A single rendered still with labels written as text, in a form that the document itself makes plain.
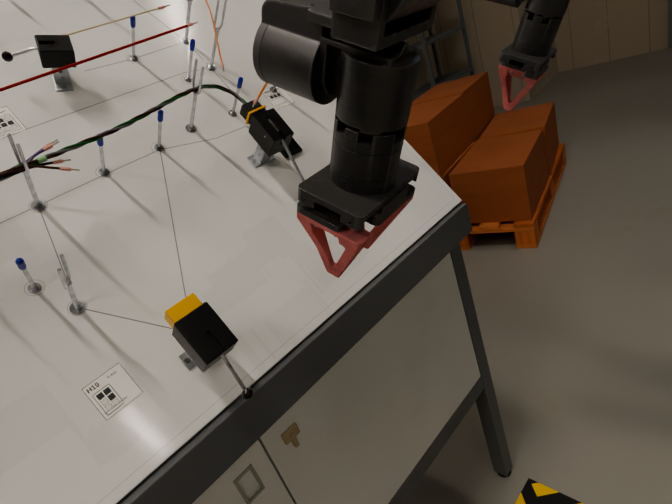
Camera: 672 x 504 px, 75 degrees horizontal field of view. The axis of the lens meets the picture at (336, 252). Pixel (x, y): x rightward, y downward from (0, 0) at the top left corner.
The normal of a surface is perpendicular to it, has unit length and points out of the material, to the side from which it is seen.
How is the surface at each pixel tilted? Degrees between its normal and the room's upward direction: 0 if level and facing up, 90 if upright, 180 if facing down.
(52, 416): 54
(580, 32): 90
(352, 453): 90
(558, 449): 0
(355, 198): 30
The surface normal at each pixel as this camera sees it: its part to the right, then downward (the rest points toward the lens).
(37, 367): 0.36, -0.43
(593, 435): -0.32, -0.86
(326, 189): 0.10, -0.73
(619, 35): -0.58, 0.51
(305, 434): 0.68, 0.09
